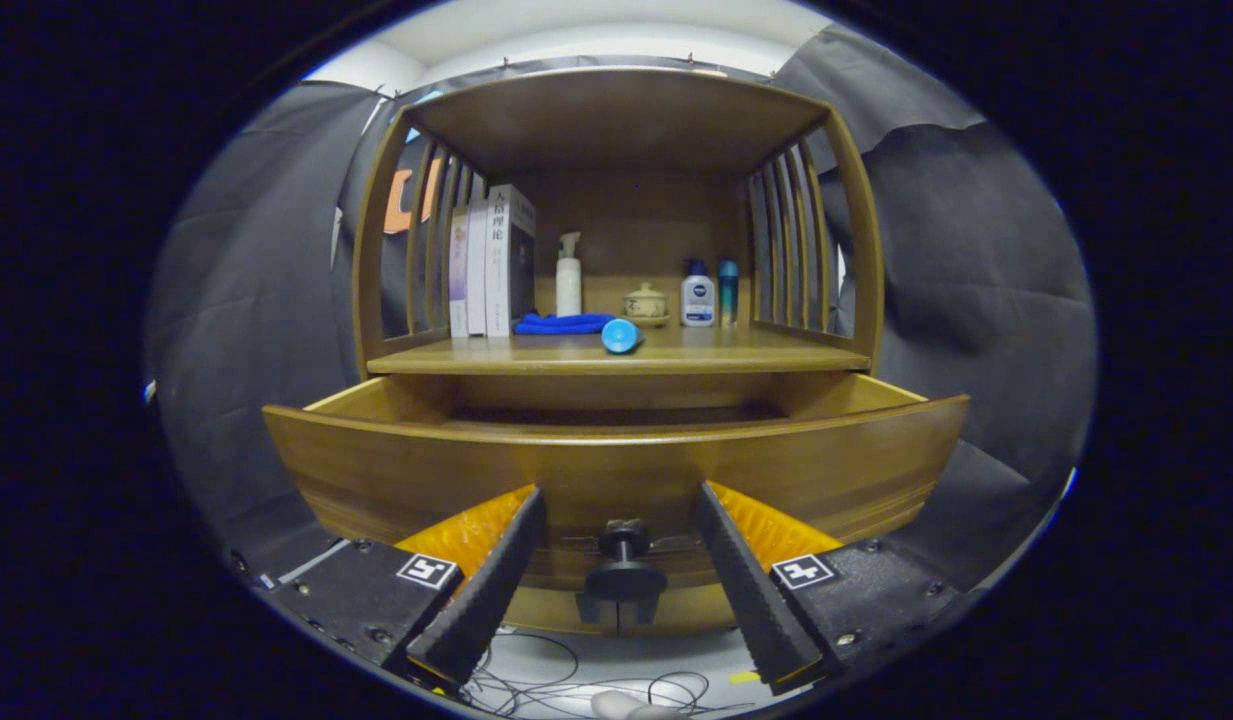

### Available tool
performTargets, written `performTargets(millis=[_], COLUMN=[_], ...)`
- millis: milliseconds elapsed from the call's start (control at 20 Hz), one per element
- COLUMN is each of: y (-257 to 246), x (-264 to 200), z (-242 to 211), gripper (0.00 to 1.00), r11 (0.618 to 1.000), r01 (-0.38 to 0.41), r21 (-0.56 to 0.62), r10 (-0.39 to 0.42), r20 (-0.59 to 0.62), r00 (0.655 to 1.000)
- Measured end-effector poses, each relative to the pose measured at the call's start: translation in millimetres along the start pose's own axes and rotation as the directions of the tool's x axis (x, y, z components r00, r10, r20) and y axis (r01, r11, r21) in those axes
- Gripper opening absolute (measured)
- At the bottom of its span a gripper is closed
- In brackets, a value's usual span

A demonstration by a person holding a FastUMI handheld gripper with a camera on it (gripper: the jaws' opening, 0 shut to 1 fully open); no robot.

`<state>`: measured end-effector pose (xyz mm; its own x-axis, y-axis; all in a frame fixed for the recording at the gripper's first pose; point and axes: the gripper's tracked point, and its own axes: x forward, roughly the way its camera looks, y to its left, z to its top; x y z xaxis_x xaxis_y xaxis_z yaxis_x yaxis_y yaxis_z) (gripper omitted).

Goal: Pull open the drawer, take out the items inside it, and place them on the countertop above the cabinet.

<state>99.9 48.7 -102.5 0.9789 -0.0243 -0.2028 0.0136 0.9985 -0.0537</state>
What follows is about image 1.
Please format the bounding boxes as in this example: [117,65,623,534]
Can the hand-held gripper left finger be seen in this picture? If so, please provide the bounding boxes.
[266,485,547,691]

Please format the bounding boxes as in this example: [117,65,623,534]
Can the wooden countertop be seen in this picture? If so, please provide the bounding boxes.
[366,322,872,377]

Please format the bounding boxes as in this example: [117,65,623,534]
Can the white book with portrait cover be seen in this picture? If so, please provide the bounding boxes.
[485,184,537,338]

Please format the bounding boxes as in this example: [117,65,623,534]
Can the white lotion bottle blue cap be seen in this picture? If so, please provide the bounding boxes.
[680,259,716,328]

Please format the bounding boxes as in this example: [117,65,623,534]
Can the black cables on floor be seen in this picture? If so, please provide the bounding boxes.
[466,628,757,716]

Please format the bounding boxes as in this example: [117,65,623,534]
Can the wooden cabinet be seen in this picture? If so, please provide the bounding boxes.
[351,66,885,401]

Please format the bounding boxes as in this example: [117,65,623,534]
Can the lidded ceramic teacup with saucer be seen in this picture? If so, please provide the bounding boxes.
[623,282,670,328]

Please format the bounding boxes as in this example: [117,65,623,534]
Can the blue folded cloth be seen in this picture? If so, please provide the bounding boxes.
[514,312,617,336]

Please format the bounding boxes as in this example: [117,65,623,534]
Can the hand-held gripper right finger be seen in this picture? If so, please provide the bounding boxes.
[696,481,967,696]

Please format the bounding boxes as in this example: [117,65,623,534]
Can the white pump bottle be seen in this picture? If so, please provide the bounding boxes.
[556,232,583,318]

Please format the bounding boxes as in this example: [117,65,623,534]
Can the pale purple book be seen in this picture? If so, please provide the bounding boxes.
[449,205,470,338]

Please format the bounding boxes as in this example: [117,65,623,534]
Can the wooden drawer with black knob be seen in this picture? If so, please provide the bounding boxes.
[262,372,971,633]

